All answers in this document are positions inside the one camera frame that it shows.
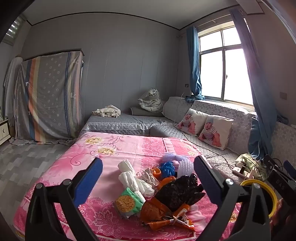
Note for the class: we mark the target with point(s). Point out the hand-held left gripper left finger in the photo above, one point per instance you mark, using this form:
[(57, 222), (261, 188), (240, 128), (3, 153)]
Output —
[(89, 183)]

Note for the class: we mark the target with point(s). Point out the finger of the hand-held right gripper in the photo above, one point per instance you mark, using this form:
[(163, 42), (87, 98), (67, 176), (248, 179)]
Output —
[(289, 166), (278, 180)]

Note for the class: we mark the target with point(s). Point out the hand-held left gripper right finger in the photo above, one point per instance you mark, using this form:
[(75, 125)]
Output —
[(205, 176)]

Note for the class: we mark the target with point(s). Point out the yellow round bin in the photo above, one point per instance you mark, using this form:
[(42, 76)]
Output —
[(273, 197)]

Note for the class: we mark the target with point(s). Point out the blue plastic bag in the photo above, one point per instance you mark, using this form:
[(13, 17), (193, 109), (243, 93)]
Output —
[(167, 169)]

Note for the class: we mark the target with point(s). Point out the orange snack wrapper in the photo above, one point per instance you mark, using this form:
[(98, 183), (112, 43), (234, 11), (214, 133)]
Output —
[(152, 208)]

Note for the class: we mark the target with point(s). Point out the person's right hand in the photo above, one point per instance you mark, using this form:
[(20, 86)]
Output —
[(278, 210)]

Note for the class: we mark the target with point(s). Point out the clear ribbed plastic container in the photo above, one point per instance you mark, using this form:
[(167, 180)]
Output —
[(185, 168)]

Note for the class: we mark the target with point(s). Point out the pink floral blanket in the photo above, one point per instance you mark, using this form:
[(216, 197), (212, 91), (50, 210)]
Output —
[(69, 162)]

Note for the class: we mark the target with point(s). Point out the black plastic bag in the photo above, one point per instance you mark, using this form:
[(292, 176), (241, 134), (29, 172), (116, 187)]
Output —
[(180, 190)]

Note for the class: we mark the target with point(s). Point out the white power strip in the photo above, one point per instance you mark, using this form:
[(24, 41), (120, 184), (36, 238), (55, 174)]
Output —
[(238, 172)]

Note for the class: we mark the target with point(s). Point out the orange fruit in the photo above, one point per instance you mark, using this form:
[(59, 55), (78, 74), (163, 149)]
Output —
[(167, 179)]

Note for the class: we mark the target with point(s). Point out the light green cloth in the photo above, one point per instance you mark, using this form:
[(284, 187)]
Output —
[(245, 160)]

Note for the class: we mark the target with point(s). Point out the white cloth bundle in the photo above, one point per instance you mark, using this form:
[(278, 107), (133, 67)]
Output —
[(129, 179)]

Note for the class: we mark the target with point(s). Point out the green snack packet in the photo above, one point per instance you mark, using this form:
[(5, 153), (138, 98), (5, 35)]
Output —
[(126, 202)]

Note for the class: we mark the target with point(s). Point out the baby print pillow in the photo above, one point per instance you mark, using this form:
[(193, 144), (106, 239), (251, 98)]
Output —
[(215, 132), (192, 120)]

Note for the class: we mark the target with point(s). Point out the beige cloth pouch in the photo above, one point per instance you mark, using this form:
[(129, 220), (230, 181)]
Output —
[(146, 177)]

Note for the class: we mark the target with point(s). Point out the beige crumpled clothing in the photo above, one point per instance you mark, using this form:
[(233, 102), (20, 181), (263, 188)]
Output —
[(107, 111)]

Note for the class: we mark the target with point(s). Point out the grey quilted sofa bed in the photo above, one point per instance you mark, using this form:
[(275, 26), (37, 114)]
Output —
[(129, 120)]

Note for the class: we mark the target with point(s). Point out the blue curtain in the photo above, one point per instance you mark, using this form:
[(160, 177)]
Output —
[(193, 69), (256, 92)]

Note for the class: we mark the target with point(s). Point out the grey pillow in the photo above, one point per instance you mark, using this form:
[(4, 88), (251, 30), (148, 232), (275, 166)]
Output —
[(138, 111)]

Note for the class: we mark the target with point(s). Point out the white tiger plush toy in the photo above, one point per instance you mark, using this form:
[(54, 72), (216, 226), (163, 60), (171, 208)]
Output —
[(152, 102)]

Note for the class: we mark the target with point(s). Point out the striped cloth covered wardrobe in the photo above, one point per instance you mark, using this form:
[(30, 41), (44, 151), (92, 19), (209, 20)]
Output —
[(50, 97)]

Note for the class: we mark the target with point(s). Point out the white nightstand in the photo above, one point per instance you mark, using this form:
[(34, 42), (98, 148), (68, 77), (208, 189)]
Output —
[(4, 132)]

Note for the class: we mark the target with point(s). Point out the window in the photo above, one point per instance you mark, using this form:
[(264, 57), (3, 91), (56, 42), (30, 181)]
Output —
[(212, 74)]

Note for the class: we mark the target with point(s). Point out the white hanging cloth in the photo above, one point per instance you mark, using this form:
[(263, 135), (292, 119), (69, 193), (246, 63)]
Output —
[(11, 88)]

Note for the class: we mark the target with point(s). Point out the window blind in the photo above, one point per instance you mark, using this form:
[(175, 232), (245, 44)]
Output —
[(15, 30)]

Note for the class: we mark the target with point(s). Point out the wall switch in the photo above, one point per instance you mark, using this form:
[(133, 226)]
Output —
[(283, 95)]

